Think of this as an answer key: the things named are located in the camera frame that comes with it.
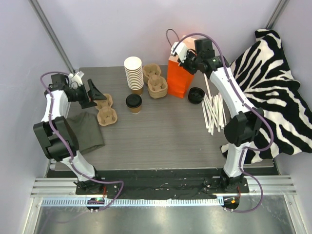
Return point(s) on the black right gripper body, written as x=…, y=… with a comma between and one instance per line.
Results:
x=186, y=64

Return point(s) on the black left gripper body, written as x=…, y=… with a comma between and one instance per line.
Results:
x=86, y=96

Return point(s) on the single cardboard cup carrier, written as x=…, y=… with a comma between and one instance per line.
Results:
x=106, y=114

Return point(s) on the orange paper bag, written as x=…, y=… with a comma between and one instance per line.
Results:
x=178, y=79

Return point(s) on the black plastic cup lid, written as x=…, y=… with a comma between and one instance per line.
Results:
x=133, y=101

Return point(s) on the brown paper coffee cup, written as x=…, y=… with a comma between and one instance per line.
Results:
x=135, y=110

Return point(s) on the cardboard cup carrier stack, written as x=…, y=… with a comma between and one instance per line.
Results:
x=156, y=84

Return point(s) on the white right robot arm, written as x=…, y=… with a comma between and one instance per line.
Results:
x=245, y=120

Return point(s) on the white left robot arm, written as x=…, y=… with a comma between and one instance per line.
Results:
x=55, y=136

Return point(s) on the olive green cloth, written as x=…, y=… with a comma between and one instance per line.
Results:
x=87, y=130

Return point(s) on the stack of black lids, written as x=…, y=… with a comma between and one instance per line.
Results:
x=196, y=95

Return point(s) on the stack of paper cups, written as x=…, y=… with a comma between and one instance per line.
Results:
x=134, y=74

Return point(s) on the pile of wrapped straws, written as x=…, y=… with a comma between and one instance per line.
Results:
x=213, y=110

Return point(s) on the zebra print blanket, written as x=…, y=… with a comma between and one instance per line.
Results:
x=263, y=74

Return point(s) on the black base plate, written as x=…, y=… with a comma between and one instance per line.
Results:
x=171, y=184

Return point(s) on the white slotted cable duct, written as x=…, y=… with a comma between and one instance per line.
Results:
x=97, y=202

